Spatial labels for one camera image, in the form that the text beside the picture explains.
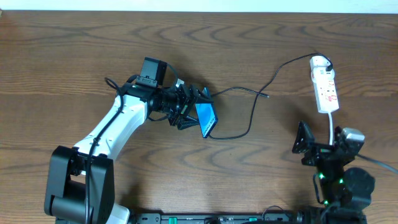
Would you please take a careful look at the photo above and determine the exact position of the white USB charger plug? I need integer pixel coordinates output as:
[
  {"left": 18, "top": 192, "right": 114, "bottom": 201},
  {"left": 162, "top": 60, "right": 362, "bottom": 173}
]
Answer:
[{"left": 310, "top": 55, "right": 333, "bottom": 71}]

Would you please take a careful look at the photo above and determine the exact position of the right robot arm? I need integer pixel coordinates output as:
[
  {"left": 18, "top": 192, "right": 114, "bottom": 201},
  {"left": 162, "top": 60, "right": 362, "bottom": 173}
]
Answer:
[{"left": 292, "top": 121, "right": 375, "bottom": 223}]

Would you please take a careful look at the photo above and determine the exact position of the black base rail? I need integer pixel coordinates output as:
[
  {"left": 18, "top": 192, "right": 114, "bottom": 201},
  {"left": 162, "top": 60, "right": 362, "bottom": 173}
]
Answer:
[{"left": 127, "top": 210, "right": 311, "bottom": 224}]

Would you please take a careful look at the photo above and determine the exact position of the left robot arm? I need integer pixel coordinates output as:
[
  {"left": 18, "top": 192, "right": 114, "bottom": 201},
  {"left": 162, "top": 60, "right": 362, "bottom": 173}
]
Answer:
[{"left": 44, "top": 57, "right": 213, "bottom": 223}]

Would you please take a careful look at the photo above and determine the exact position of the black charging cable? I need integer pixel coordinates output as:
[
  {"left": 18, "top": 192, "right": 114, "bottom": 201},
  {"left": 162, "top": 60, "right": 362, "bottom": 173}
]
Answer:
[{"left": 208, "top": 52, "right": 334, "bottom": 141}]

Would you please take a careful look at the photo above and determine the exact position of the white power strip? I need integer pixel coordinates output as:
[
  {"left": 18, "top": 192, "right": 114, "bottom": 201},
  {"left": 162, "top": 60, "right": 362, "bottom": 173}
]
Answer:
[{"left": 311, "top": 67, "right": 339, "bottom": 114}]

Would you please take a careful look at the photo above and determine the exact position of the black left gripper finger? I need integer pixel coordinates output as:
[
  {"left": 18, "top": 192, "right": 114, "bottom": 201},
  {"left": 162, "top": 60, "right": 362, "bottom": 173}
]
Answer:
[
  {"left": 177, "top": 115, "right": 200, "bottom": 130},
  {"left": 190, "top": 85, "right": 214, "bottom": 104}
]

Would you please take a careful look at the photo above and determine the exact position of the blue Galaxy smartphone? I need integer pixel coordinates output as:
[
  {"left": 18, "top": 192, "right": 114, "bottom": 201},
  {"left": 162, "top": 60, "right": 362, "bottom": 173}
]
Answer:
[{"left": 195, "top": 103, "right": 218, "bottom": 138}]

